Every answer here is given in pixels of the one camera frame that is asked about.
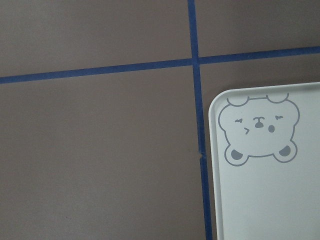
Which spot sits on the white bear print tray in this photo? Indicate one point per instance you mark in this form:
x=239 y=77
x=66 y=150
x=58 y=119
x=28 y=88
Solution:
x=265 y=151

